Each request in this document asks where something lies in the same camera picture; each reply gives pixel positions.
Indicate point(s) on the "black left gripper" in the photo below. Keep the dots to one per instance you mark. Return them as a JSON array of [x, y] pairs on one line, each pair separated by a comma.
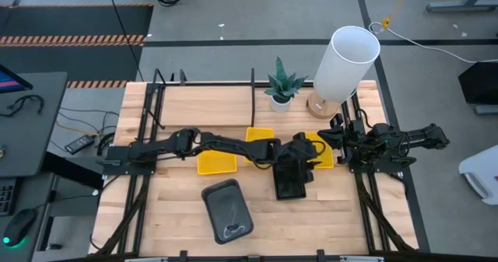
[[297, 149]]

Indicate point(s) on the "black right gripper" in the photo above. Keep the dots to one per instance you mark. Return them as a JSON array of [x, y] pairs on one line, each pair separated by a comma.
[[353, 138]]

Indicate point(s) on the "yellow plastic basket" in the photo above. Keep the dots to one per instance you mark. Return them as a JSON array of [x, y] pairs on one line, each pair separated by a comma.
[[216, 163], [327, 161], [258, 133]]

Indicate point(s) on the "black plastic basket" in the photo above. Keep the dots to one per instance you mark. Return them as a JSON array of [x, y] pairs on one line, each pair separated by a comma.
[[288, 184]]

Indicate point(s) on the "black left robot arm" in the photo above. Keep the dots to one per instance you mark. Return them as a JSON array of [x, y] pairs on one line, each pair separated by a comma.
[[225, 143]]

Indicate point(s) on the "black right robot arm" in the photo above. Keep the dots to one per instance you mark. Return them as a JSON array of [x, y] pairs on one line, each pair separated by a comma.
[[422, 137]]

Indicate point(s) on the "green plant in white pot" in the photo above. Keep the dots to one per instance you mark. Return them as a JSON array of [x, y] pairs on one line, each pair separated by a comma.
[[282, 85]]

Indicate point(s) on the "white shade wooden base lamp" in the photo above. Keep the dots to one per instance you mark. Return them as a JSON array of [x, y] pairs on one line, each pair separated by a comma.
[[344, 63]]

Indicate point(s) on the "white plastic object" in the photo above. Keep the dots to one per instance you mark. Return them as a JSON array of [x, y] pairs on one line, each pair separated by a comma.
[[484, 165]]

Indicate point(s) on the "black box on floor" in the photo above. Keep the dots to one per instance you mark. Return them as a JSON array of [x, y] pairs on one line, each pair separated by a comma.
[[480, 83]]

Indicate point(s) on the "black power adapter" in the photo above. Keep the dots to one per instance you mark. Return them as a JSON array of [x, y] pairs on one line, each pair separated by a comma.
[[79, 144]]

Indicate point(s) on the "black desk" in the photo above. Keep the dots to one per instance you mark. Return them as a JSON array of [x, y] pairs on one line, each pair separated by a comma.
[[35, 137]]

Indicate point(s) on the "black hazard-striped floor mat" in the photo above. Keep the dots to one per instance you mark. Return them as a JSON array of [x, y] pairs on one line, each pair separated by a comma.
[[70, 21]]

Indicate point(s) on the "black computer mouse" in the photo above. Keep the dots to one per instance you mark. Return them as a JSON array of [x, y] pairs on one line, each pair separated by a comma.
[[19, 225]]

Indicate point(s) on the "black keyboard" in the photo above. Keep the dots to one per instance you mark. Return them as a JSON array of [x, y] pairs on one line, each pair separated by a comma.
[[7, 196]]

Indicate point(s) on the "black computer monitor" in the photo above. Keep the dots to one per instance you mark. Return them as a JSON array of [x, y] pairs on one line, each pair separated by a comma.
[[9, 81]]

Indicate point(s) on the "black aluminium frame rail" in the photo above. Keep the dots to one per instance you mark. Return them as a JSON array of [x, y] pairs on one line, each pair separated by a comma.
[[136, 200], [375, 211], [253, 259]]

